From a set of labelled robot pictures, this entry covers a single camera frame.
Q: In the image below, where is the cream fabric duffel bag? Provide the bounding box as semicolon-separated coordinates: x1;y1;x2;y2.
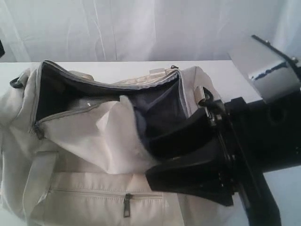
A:
0;60;222;226

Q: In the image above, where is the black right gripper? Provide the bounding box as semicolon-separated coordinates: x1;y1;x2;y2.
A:
206;96;301;226

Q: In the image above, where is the white backdrop curtain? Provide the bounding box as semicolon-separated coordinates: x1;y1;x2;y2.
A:
0;0;301;62

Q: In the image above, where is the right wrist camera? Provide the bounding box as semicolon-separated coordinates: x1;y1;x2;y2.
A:
229;35;301;103

